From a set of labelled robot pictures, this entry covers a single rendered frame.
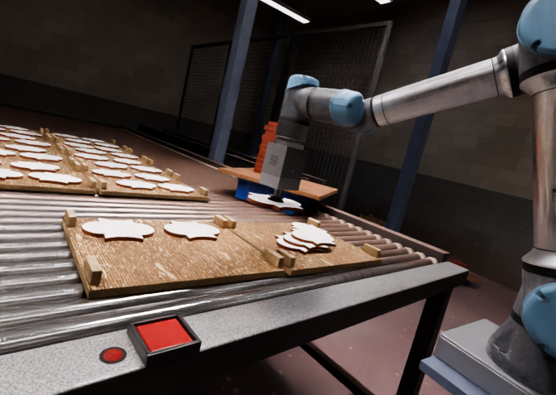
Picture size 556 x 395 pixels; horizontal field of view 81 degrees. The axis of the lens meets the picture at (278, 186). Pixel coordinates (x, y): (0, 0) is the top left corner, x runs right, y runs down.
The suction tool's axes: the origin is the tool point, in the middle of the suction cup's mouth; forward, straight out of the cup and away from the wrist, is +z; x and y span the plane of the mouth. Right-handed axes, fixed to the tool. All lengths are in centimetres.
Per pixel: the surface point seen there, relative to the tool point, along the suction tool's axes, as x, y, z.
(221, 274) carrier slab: 5.5, 18.3, 13.1
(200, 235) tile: -12.5, 10.8, 12.1
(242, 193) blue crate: -57, -44, 12
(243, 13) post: -161, -108, -105
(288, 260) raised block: 8.0, -0.3, 11.5
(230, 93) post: -160, -110, -43
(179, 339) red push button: 18.1, 35.9, 13.8
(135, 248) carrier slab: -11.2, 28.4, 13.1
